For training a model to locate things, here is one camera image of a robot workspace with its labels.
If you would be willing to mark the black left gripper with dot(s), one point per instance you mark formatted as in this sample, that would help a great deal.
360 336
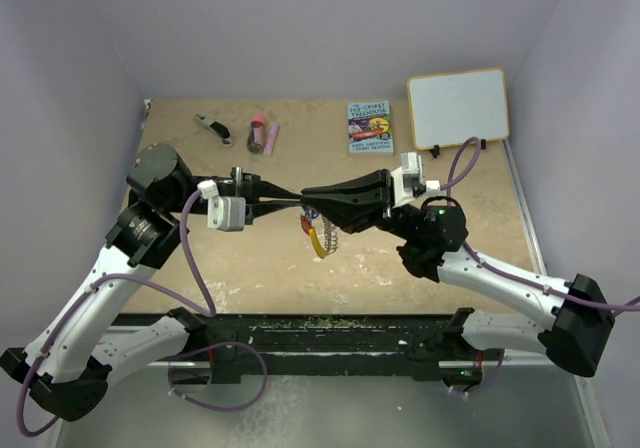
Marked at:
251 188

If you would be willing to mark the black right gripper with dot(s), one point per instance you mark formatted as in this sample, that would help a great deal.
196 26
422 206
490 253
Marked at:
356 201

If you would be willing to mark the metal keyring organizer with rings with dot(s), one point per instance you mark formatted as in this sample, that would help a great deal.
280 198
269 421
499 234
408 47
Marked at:
323 235

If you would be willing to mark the red key tag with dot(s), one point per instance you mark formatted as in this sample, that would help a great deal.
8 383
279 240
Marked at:
305 224

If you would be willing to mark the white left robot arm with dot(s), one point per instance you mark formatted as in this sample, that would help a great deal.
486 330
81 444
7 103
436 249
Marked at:
66 370

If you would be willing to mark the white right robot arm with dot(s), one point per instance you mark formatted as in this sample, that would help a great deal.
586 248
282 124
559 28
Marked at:
569 322

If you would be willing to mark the pink capped bottle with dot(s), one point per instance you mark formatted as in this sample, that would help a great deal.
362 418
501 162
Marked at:
255 140

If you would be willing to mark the pink highlighter marker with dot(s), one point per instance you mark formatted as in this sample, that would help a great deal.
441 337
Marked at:
272 135

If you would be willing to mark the treehouse paperback book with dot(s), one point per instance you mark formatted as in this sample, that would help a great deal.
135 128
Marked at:
369 128

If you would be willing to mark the grey black stapler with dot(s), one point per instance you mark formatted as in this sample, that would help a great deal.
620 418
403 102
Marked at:
216 128

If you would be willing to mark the yellow framed whiteboard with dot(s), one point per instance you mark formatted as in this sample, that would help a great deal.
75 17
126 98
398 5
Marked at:
446 109

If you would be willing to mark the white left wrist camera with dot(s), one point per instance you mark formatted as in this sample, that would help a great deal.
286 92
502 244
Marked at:
224 213

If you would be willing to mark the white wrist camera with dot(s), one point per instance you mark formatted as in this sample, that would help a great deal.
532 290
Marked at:
409 182
224 213

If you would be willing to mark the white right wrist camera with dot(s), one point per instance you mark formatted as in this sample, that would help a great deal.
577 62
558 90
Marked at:
409 182

